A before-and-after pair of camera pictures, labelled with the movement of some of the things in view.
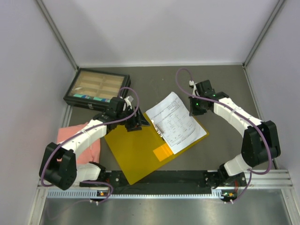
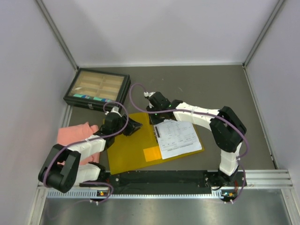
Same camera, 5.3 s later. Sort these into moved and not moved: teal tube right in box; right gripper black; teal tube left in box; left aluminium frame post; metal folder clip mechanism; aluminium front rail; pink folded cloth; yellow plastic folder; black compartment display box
Moved: right gripper black; yellow plastic folder; metal folder clip mechanism
Not moved: pink folded cloth; teal tube left in box; teal tube right in box; aluminium front rail; left aluminium frame post; black compartment display box
